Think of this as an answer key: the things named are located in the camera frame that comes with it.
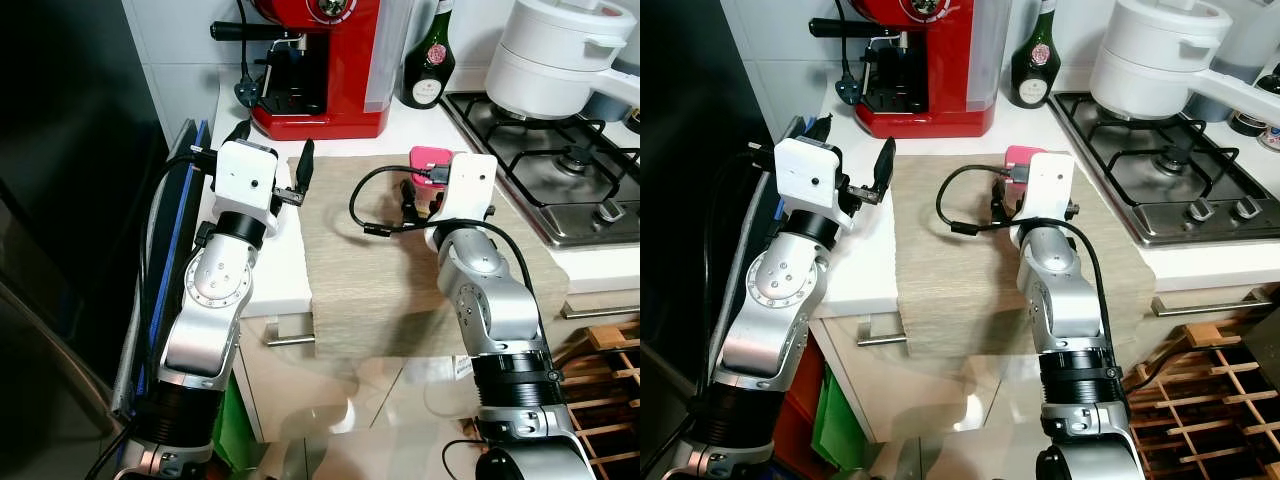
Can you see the small pink box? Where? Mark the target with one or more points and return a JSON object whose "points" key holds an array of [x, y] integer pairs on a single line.
{"points": [[1020, 155], [428, 157]]}

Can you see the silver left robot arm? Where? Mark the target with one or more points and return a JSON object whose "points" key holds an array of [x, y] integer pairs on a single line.
{"points": [[215, 290], [775, 290]]}

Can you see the white kitchen counter cabinet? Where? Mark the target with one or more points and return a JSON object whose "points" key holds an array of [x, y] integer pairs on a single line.
{"points": [[870, 270], [280, 270]]}

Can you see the blue flat board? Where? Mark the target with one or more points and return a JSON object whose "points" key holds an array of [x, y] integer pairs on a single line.
{"points": [[178, 200]]}

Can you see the beige woven cloth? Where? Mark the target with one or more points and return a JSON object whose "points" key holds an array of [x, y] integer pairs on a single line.
{"points": [[370, 290], [960, 290]]}

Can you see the red coffee machine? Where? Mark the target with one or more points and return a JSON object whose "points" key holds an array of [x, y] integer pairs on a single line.
{"points": [[930, 60], [340, 60]]}

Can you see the large dark refrigerator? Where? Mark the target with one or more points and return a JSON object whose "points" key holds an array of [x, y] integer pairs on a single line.
{"points": [[690, 100], [60, 150]]}

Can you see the dark green champagne bottle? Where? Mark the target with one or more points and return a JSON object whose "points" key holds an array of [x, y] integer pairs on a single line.
{"points": [[428, 60], [1035, 60]]}

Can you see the steel gas stove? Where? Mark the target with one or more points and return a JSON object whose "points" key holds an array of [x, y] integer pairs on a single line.
{"points": [[590, 200], [1190, 200]]}

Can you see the white lidded pot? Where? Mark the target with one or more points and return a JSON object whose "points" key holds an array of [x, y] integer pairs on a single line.
{"points": [[550, 60], [1150, 60]]}

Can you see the wooden wine rack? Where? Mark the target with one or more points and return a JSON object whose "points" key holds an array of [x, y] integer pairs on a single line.
{"points": [[1200, 335], [600, 335]]}

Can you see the green bag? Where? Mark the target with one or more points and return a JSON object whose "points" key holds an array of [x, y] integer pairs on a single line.
{"points": [[838, 430], [228, 430]]}

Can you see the red bag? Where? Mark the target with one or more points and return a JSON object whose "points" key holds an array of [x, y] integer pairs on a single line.
{"points": [[795, 430]]}

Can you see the small dark jar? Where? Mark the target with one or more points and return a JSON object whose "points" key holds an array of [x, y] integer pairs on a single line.
{"points": [[1250, 118]]}

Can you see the grey white container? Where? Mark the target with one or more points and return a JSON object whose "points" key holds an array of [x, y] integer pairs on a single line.
{"points": [[1255, 40]]}

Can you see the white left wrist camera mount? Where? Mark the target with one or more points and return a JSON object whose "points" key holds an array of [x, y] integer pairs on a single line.
{"points": [[245, 175], [810, 175]]}

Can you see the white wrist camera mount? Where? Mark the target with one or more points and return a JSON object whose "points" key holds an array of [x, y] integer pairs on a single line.
{"points": [[472, 185], [810, 175], [1050, 185], [245, 175]]}

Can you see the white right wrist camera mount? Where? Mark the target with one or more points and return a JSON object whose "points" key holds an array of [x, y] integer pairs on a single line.
{"points": [[472, 185], [1050, 185]]}

